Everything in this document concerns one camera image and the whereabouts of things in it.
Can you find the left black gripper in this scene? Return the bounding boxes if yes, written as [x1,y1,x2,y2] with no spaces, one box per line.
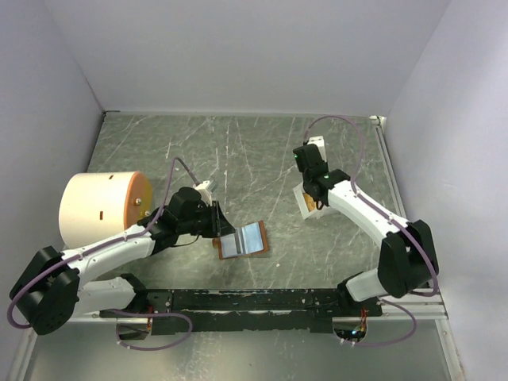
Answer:
[178,199,236,237]

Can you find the white card tray box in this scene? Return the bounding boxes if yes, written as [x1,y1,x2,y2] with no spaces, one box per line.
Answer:
[293,183,336,220]

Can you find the brown leather card holder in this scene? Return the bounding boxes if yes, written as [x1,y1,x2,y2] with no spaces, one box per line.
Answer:
[212,221,269,260]

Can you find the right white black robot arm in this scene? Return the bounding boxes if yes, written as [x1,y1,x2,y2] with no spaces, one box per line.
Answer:
[293,143,439,316]

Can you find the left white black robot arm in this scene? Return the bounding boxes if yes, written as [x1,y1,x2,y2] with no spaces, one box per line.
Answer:
[6,187,235,335]

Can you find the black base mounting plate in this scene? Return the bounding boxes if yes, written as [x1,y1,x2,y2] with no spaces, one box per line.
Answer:
[124,288,382,335]

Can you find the white orange cylinder drum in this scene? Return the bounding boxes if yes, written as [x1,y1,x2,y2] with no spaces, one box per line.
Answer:
[59,171,153,249]

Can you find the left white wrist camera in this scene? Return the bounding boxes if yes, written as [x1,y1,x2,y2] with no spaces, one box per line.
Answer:
[194,179,217,206]

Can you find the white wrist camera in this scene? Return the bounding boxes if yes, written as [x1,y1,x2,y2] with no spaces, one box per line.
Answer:
[194,179,217,206]
[308,136,327,162]

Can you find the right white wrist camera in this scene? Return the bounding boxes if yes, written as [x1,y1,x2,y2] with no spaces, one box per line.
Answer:
[308,136,327,162]

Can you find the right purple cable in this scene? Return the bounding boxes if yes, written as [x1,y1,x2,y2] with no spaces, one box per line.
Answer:
[302,115,440,298]

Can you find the purple cable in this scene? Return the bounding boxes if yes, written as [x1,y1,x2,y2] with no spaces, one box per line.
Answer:
[302,115,440,298]
[6,157,199,329]

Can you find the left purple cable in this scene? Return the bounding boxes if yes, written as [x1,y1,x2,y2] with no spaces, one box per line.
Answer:
[6,157,199,329]

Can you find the aluminium right side rail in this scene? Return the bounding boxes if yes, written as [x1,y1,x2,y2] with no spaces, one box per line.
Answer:
[369,115,406,217]

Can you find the aluminium rail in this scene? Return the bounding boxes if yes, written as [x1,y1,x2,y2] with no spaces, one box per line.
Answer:
[369,115,406,217]
[28,288,448,321]

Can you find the aluminium front rail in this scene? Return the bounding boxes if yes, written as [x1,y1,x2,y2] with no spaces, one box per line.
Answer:
[28,288,448,321]

